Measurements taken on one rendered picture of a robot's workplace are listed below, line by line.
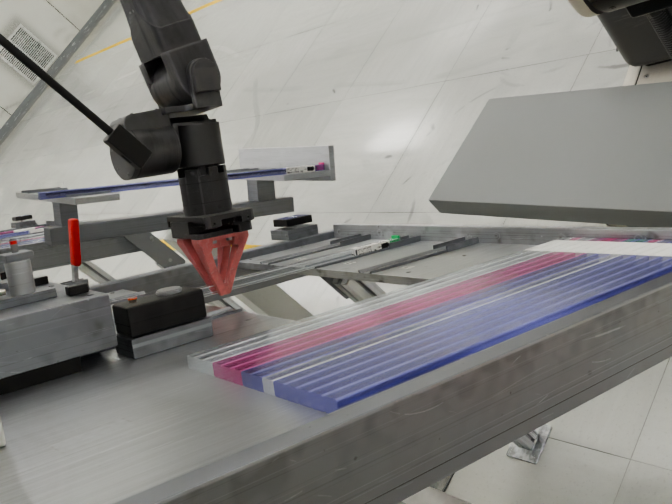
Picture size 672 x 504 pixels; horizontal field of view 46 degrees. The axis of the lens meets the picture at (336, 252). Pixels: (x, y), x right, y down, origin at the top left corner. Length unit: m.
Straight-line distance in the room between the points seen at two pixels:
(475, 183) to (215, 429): 0.93
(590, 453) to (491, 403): 1.18
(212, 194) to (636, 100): 0.69
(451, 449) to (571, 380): 0.13
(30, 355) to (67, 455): 0.19
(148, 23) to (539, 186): 0.65
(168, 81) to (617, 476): 1.15
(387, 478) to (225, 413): 0.12
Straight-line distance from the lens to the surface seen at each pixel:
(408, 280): 0.89
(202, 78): 0.91
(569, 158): 1.28
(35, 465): 0.52
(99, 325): 0.71
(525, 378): 0.56
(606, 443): 1.70
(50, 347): 0.70
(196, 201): 0.92
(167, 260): 1.94
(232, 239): 0.93
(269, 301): 1.56
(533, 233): 1.00
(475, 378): 0.52
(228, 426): 0.51
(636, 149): 1.22
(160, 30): 0.92
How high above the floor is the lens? 1.37
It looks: 31 degrees down
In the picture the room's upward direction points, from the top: 47 degrees counter-clockwise
